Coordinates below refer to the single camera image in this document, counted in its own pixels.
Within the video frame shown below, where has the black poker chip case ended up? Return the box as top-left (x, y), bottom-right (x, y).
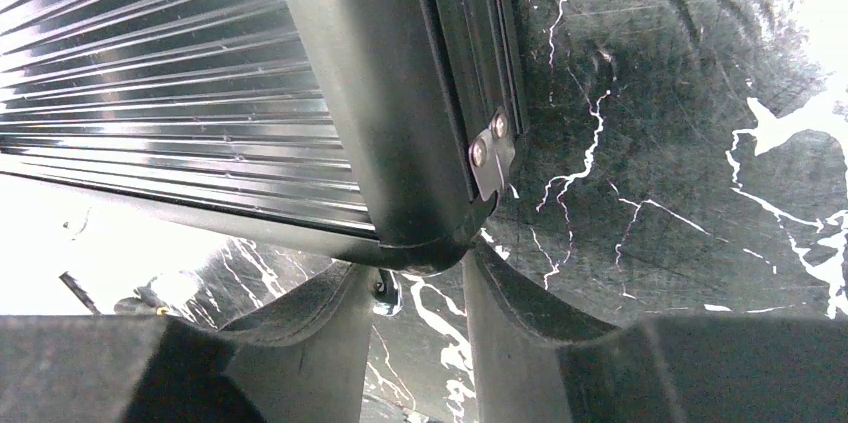
top-left (1, 0), bottom-right (527, 275)

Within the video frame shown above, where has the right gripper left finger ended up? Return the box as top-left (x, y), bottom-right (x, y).
top-left (1, 265), bottom-right (376, 422)

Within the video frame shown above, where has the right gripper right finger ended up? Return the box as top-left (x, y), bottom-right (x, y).
top-left (461, 241), bottom-right (847, 422)

